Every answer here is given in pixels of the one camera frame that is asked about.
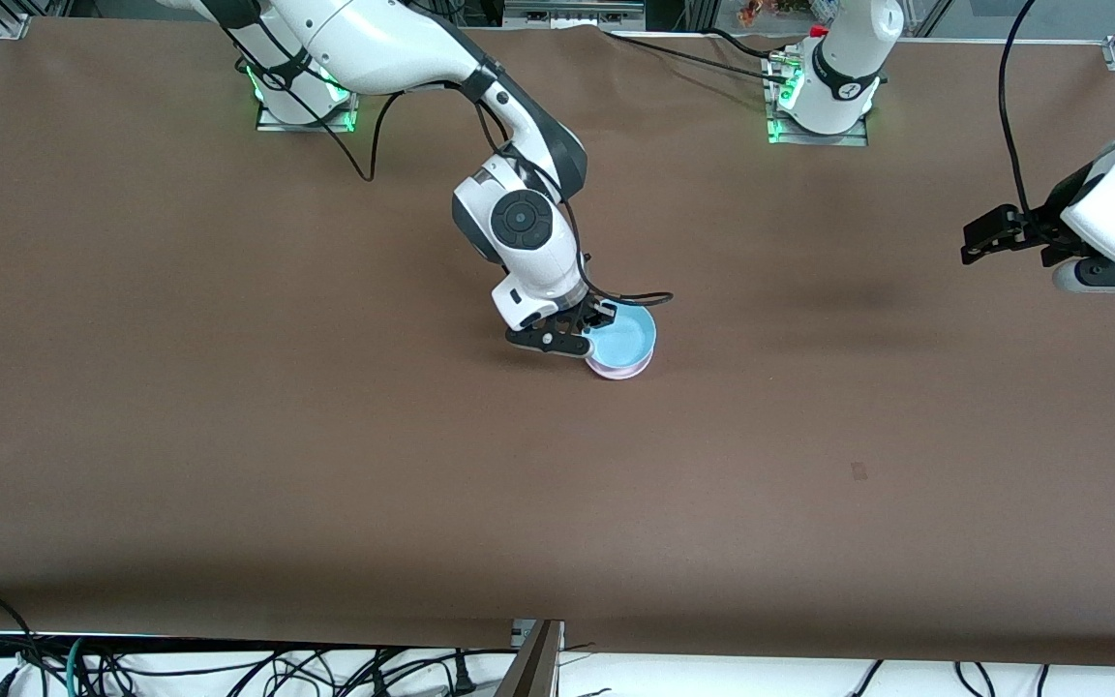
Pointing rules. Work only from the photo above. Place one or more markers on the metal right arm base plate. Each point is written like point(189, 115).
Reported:
point(272, 124)

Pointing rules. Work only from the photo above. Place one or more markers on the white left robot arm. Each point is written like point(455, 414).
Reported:
point(848, 58)

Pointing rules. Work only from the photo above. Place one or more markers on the pink bowl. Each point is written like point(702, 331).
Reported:
point(620, 372)

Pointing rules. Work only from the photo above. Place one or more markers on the aluminium profile post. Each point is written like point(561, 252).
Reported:
point(533, 668)

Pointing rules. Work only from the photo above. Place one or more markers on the brown table cover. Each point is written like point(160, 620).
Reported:
point(557, 503)

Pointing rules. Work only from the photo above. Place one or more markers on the light blue bowl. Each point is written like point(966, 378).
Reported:
point(630, 339)

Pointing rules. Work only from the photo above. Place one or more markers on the orange colourful toy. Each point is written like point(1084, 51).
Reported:
point(756, 12)

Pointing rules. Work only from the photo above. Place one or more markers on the aluminium frame post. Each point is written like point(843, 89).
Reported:
point(700, 14)

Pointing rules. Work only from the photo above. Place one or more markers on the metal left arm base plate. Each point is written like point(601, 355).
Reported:
point(853, 139)

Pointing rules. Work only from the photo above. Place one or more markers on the grey power strip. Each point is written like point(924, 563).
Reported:
point(567, 15)

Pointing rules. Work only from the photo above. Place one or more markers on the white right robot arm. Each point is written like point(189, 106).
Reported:
point(364, 44)

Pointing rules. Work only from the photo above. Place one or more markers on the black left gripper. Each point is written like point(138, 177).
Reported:
point(1035, 228)

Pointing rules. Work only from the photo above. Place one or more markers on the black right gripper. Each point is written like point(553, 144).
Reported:
point(600, 313)

